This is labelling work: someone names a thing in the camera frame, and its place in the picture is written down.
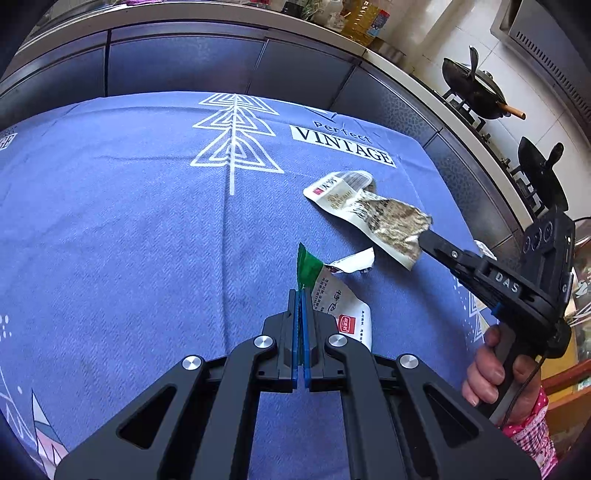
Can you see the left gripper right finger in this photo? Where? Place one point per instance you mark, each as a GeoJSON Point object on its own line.
{"type": "Point", "coordinates": [401, 419]}

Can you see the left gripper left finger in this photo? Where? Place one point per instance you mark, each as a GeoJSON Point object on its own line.
{"type": "Point", "coordinates": [197, 420]}

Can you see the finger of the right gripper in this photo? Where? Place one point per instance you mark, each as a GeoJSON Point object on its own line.
{"type": "Point", "coordinates": [460, 262]}

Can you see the white grey snack wrapper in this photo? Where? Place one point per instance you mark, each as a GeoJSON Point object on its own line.
{"type": "Point", "coordinates": [393, 225]}

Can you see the white green snack wrapper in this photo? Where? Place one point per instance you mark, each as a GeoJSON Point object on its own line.
{"type": "Point", "coordinates": [331, 295]}

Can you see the dark kitchen cabinet counter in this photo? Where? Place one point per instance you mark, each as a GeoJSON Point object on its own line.
{"type": "Point", "coordinates": [54, 54]}

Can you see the person's right hand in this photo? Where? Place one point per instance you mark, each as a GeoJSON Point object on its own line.
{"type": "Point", "coordinates": [486, 373]}

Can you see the black frying pan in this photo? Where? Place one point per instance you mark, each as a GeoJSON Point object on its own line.
{"type": "Point", "coordinates": [539, 171]}

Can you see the pink patterned sleeve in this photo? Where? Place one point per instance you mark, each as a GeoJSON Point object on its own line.
{"type": "Point", "coordinates": [533, 436]}

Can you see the blue patterned tablecloth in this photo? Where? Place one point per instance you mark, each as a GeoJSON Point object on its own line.
{"type": "Point", "coordinates": [139, 229]}

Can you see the steel range hood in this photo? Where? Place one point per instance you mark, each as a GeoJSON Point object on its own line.
{"type": "Point", "coordinates": [553, 39]}

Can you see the yellow oil bottle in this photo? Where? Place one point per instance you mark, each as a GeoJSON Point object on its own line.
{"type": "Point", "coordinates": [365, 19]}

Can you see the black wok with handle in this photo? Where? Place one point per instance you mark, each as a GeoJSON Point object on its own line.
{"type": "Point", "coordinates": [477, 88]}

